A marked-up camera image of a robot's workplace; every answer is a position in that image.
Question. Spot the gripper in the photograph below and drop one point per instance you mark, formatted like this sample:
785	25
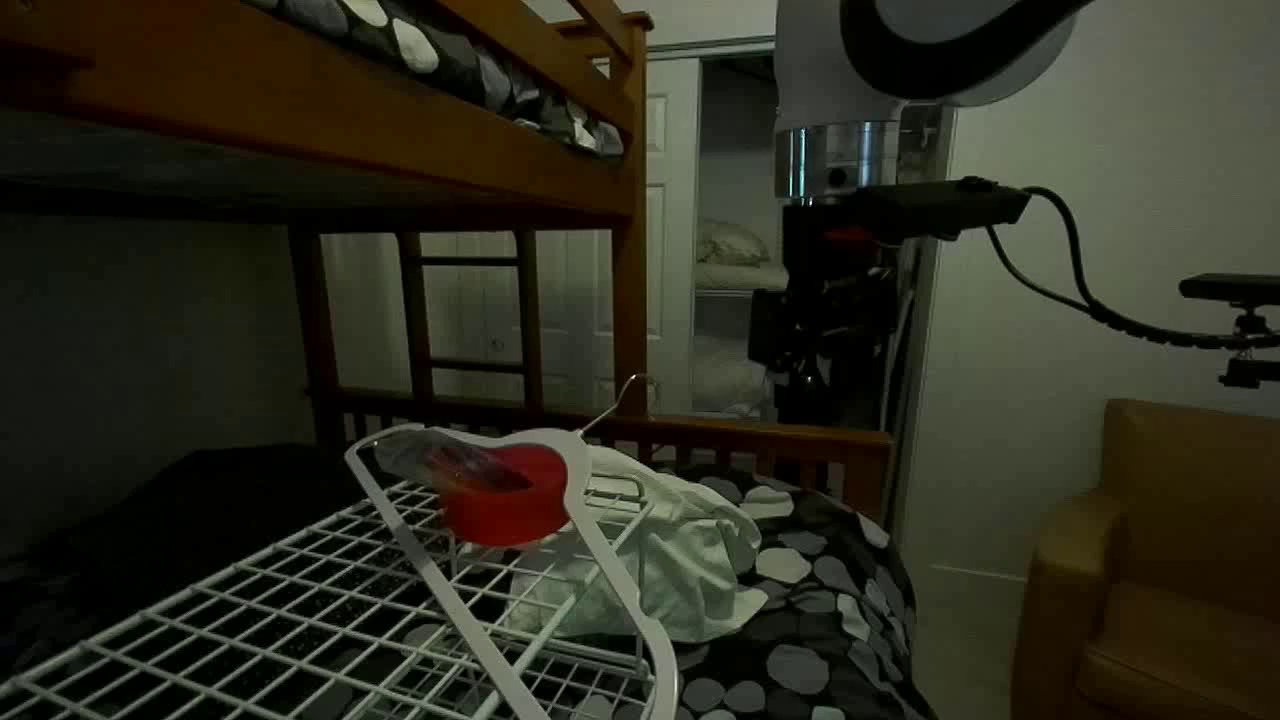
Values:
825	300

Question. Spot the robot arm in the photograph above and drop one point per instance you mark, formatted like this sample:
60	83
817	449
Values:
820	60

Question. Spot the white plastic hanger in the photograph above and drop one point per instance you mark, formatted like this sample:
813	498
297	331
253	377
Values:
610	560

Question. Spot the white pillow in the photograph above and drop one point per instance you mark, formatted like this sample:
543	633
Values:
733	243

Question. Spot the white door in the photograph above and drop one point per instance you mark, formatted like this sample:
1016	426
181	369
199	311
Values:
672	250

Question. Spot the white cloth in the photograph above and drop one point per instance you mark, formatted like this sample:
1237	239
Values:
690	570

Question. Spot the black spotted duvet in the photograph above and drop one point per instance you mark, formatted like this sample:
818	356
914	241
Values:
820	640

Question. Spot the red tape roll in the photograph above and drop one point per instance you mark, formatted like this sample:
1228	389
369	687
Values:
505	505

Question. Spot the black spotted mattress cover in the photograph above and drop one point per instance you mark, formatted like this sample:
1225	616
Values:
450	50

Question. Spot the brown armchair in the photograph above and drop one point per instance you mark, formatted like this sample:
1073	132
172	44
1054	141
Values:
1170	600

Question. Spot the wooden bunk bed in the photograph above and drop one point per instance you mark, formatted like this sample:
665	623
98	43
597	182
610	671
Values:
300	110

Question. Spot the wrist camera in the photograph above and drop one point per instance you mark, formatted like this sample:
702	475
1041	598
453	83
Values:
950	208

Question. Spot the camera on mount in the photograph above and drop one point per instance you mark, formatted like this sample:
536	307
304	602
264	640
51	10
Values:
1240	300

